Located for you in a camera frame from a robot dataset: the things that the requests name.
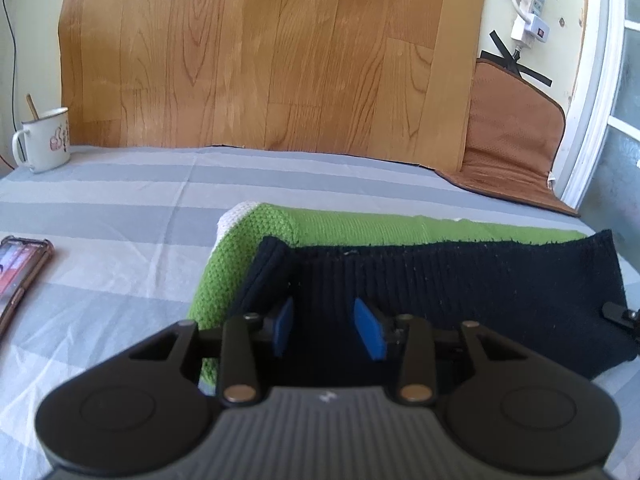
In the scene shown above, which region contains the smartphone in clear case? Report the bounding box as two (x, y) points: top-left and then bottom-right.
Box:
(0, 236), (55, 337)

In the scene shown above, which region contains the white window frame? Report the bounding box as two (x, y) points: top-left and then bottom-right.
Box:
(551, 0), (640, 212)

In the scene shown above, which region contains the white adapter with red switch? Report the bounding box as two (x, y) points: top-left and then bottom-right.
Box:
(510, 13), (551, 44)

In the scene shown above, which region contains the long black tape strip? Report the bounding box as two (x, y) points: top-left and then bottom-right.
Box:
(480, 50), (554, 87)

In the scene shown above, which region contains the short black tape strip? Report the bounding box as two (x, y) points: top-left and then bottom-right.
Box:
(491, 31), (522, 59)

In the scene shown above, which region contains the wood pattern vinyl sheet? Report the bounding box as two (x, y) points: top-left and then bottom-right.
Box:
(59, 0), (488, 173)

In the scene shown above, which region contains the grey striped bed sheet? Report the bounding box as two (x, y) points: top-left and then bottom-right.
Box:
(0, 144), (640, 480)

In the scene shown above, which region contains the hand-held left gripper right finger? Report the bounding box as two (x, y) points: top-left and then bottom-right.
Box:
(352, 297), (532, 407)

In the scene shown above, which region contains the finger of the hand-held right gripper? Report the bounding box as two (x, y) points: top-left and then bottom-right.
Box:
(601, 301), (640, 347)

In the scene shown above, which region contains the brown perforated seat mat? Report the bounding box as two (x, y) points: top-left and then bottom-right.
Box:
(436, 56), (581, 218)

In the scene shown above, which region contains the thin black cable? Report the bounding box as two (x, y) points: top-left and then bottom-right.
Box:
(0, 0), (17, 127)

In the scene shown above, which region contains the white enamel mug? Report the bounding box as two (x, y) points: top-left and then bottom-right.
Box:
(12, 107), (72, 175)

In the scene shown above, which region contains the green navy knit sweater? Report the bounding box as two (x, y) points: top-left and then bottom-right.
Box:
(186, 201), (632, 397)

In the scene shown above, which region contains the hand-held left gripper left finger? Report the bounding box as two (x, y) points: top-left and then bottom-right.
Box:
(127, 297), (296, 407)

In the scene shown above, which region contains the frosted window glass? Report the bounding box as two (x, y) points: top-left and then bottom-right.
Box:
(582, 15), (640, 243)

